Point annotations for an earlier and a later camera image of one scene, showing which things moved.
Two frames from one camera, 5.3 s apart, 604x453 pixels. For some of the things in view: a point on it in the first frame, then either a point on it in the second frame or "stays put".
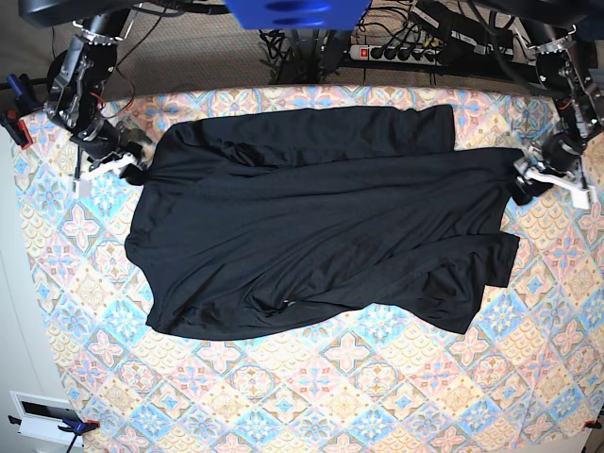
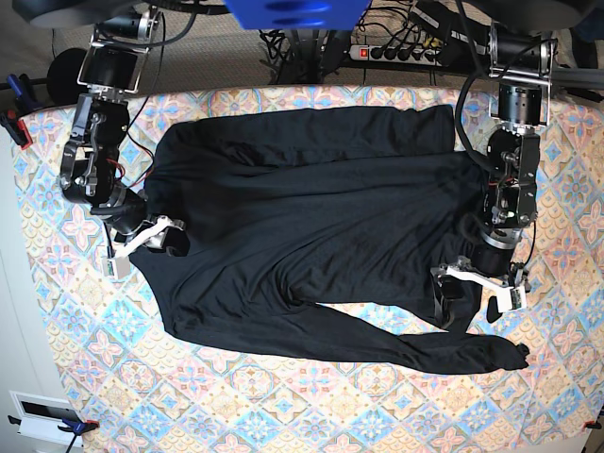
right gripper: x=555 y=161 -> x=491 y=263
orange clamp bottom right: x=592 y=424 stays put
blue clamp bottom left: x=70 y=425 stays put
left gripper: x=107 y=149 -> x=125 y=212
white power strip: x=410 y=54 stays put
